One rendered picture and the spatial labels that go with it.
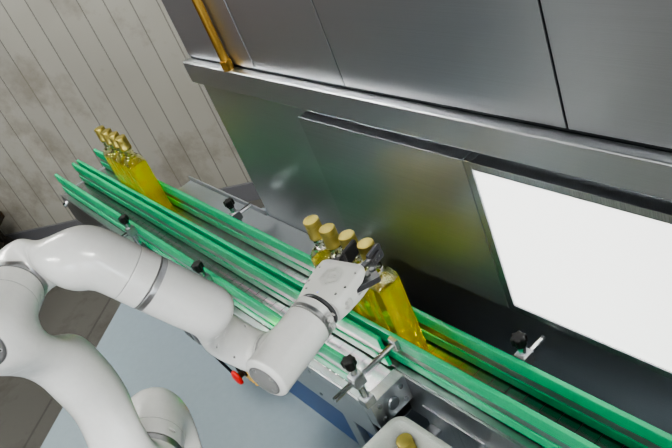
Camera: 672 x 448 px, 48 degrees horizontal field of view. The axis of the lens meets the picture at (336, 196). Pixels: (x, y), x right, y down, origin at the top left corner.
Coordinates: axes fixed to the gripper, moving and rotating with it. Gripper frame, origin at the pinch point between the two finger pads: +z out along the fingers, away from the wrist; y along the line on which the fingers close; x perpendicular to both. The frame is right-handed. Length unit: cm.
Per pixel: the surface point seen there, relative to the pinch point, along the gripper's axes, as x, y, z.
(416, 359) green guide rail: 22.2, -6.8, -4.7
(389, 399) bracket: 28.8, -1.7, -10.8
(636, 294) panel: 0.6, -49.7, 0.5
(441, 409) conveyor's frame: 31.4, -11.4, -8.1
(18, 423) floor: 132, 246, -16
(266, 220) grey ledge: 27, 66, 33
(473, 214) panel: -5.2, -20.8, 8.0
